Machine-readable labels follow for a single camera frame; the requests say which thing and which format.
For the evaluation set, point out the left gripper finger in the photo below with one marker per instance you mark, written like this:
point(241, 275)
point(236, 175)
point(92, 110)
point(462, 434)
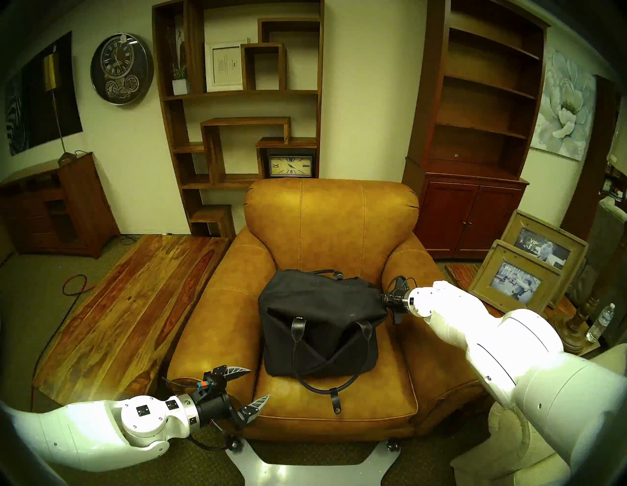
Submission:
point(235, 372)
point(254, 409)

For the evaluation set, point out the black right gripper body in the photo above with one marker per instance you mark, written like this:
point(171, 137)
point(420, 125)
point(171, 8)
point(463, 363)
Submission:
point(402, 301)

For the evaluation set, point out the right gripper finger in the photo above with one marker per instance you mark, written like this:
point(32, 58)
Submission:
point(398, 317)

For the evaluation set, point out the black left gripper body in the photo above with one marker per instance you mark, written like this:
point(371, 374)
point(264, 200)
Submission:
point(215, 406)

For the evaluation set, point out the black zipper handbag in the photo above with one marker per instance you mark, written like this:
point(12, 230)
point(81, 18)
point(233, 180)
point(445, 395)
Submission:
point(313, 318)

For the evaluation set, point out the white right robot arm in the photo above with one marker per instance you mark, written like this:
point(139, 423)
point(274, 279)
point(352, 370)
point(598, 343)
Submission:
point(539, 362)

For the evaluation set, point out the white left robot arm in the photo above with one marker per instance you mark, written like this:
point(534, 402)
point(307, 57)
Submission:
point(98, 431)

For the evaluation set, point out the open wooden shelf unit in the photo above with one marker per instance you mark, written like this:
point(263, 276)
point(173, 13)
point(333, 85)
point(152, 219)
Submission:
point(214, 152)

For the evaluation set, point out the black levelling knob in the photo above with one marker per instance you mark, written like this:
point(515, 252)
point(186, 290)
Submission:
point(235, 444)
point(392, 446)

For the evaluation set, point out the wooden side table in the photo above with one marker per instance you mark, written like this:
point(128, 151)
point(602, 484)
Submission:
point(455, 272)

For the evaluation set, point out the dark wooden bookcase cabinet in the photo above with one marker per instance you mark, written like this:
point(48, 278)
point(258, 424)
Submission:
point(465, 215)

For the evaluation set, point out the tan leather armchair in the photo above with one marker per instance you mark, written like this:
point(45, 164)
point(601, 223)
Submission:
point(333, 220)

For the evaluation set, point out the wooden plank coffee table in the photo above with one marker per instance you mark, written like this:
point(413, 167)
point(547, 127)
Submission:
point(122, 303)

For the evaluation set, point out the turned wooden lamp base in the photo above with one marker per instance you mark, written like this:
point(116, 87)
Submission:
point(570, 335)

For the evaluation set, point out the beige upholstered chair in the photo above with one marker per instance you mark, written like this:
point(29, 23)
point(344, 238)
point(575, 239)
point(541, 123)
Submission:
point(490, 465)

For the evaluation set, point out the rectangular mantel clock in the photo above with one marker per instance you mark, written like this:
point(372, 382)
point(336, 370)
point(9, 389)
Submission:
point(290, 166)

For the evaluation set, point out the clear water bottle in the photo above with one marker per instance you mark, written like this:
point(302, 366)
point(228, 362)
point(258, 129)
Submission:
point(598, 326)

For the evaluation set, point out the grey wingback chair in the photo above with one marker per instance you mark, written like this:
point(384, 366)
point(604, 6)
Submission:
point(602, 235)

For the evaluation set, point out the reddish wooden sideboard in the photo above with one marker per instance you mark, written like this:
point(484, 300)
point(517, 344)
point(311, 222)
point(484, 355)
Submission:
point(83, 206)

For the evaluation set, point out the pale flower painting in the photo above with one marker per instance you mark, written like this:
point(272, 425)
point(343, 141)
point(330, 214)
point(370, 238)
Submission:
point(563, 108)

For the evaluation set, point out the small potted plant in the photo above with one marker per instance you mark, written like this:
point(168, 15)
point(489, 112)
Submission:
point(180, 85)

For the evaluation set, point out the white framed certificate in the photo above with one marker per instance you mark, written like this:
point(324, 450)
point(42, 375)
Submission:
point(223, 66)

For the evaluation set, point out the black zebra canvas picture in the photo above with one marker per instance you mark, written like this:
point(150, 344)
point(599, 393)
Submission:
point(29, 112)

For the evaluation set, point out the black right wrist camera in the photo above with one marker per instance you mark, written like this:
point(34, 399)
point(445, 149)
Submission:
point(389, 297)

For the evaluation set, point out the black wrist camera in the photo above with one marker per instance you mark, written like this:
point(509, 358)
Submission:
point(389, 297)
point(211, 379)

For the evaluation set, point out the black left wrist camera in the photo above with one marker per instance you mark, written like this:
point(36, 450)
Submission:
point(211, 379)

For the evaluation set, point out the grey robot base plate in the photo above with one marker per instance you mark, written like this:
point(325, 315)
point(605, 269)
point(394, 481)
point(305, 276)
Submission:
point(313, 473)

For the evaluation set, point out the small rustic photo frame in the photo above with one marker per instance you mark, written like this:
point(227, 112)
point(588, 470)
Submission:
point(517, 283)

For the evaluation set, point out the large rustic photo frame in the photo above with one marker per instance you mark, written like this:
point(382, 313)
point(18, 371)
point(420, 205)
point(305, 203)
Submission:
point(541, 247)

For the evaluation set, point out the round black wall clock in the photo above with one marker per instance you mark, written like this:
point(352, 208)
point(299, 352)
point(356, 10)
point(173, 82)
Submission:
point(121, 68)

